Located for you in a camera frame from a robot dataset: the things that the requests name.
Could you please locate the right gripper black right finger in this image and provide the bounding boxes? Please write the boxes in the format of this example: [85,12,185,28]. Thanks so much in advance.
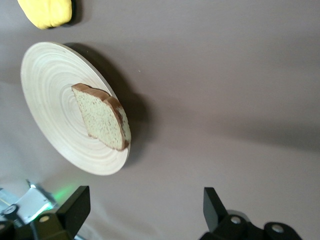
[199,187,304,240]

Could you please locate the brown table cover sheet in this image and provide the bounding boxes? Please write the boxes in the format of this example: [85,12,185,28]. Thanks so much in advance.
[0,0,320,240]

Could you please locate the brown-crusted bread slice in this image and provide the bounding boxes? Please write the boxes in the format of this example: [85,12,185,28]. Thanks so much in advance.
[71,83,132,152]

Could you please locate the round pale wooden plate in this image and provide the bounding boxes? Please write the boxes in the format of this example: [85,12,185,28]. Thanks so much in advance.
[20,41,132,177]

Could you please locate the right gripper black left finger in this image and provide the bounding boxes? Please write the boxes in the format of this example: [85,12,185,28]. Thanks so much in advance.
[0,185,91,240]

